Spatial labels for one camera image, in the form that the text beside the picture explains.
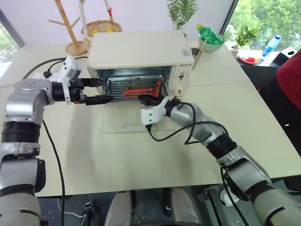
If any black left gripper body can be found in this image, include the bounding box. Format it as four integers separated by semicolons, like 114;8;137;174
69;79;89;105

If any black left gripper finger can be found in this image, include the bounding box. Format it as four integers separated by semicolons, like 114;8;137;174
84;94;114;106
82;78;108;89

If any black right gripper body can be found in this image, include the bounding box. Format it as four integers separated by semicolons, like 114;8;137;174
152;96;166;107

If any metal baking tray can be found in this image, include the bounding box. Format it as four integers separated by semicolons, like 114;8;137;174
102;74;168;103

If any glass toaster oven door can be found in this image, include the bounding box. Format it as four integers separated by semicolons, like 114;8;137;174
101;100;181;135

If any red sausage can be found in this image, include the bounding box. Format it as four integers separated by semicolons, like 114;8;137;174
123;87;154;97
151;79;163;98

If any cream toaster oven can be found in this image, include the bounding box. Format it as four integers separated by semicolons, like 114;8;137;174
87;30;196;101

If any white power strip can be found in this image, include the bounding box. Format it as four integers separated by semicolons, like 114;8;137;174
31;71;64;81

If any wooden mug tree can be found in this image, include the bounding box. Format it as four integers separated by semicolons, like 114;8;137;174
48;0;89;57

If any wooden stick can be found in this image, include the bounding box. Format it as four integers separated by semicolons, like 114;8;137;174
191;38;209;71

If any white cup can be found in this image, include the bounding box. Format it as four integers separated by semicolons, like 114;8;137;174
184;37;201;58

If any pale green bowl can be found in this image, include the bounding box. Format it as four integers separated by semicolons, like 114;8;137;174
198;32;226;53

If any green bottle yellow cap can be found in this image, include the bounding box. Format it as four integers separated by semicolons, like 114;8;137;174
196;23;224;46

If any green leafy plant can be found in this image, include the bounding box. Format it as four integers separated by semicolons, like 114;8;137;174
165;0;198;31

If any red plate with fruit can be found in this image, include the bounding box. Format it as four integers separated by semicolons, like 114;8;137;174
237;51;261;65

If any small potted plant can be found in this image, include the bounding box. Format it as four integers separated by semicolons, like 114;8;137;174
225;24;259;57

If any grey rounded robot leg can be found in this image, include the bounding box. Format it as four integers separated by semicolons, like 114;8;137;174
105;191;133;226

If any white round floor object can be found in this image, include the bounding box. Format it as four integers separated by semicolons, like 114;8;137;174
219;187;238;207

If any blue water bottle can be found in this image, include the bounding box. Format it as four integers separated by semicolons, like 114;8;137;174
261;34;282;57

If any person in red shirt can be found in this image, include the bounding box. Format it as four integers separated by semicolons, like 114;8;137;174
257;48;301;148

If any black tissue box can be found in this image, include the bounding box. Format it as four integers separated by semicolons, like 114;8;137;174
273;47;299;67

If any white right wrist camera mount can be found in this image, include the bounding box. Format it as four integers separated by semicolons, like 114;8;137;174
140;96;171;126

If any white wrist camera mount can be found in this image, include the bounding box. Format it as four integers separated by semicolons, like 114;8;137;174
140;96;171;126
59;55;83;105

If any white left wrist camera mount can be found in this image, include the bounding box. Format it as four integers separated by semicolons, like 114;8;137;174
59;55;83;105

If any black power plug cable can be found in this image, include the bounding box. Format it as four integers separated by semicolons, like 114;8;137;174
22;57;88;81

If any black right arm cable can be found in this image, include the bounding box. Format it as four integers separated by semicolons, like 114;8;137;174
145;102;218;145

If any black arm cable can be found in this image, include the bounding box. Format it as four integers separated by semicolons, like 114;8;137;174
41;117;66;226
145;102;218;145

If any wicker basket with handle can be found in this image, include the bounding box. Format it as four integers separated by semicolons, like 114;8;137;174
78;0;123;52

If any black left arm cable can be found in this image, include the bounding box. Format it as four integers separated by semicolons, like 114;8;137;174
41;117;66;226

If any thin white floor cable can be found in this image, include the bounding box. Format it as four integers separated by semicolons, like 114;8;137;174
57;197;87;226

